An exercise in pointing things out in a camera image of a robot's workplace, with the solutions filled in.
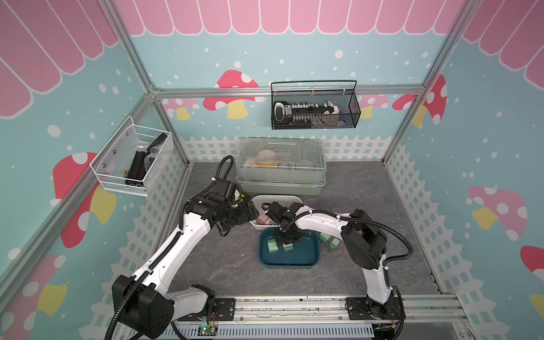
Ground clear lidded storage box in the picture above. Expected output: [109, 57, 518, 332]
[236, 137, 327, 196]

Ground white rectangular tray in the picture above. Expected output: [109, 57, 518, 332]
[248, 194, 305, 231]

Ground green plug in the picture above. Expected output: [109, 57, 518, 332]
[266, 239, 279, 253]
[283, 243, 294, 253]
[328, 238, 341, 252]
[318, 233, 332, 244]

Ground black object in white basket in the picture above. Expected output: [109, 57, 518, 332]
[125, 133, 167, 188]

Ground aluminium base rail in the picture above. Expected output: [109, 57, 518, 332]
[110, 292, 473, 340]

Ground yellow rubber glove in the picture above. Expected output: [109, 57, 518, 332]
[235, 191, 245, 202]

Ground black wire wall basket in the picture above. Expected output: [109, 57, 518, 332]
[270, 80, 361, 130]

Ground items in black basket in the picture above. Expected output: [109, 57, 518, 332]
[271, 101, 339, 129]

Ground white wire wall basket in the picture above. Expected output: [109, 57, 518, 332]
[90, 117, 174, 197]

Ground pink plug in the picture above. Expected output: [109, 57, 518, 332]
[256, 214, 275, 225]

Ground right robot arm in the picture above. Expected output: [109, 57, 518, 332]
[262, 201, 414, 320]

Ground teal rectangular tray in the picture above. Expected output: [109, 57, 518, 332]
[259, 228, 320, 269]

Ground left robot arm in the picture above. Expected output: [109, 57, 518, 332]
[104, 155, 257, 339]

